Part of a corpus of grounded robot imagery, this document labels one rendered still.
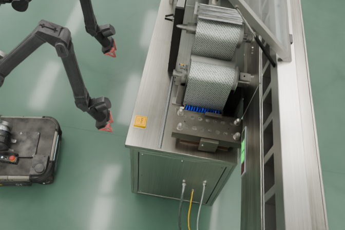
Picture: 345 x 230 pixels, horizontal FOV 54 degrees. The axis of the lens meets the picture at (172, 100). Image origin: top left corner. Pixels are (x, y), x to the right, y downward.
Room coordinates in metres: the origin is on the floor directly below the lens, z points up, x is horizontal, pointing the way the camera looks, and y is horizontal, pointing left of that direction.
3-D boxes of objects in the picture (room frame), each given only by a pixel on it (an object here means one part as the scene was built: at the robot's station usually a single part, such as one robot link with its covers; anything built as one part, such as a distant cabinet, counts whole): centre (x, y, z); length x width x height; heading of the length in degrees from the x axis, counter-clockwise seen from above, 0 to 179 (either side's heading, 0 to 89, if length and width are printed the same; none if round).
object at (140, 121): (1.02, 0.17, 0.91); 0.07 x 0.07 x 0.02; 89
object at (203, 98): (1.12, -0.18, 1.11); 0.23 x 0.01 x 0.18; 89
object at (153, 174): (2.12, -0.13, 0.43); 2.52 x 0.64 x 0.86; 179
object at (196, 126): (1.00, -0.23, 1.00); 0.40 x 0.16 x 0.06; 89
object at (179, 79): (1.22, -0.03, 1.05); 0.06 x 0.05 x 0.31; 89
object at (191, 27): (1.43, -0.04, 1.34); 0.06 x 0.06 x 0.06; 89
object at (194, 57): (1.30, -0.19, 1.18); 0.26 x 0.12 x 0.12; 89
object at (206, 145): (0.91, -0.24, 0.97); 0.10 x 0.03 x 0.11; 89
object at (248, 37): (1.43, -0.36, 1.34); 0.07 x 0.07 x 0.07; 89
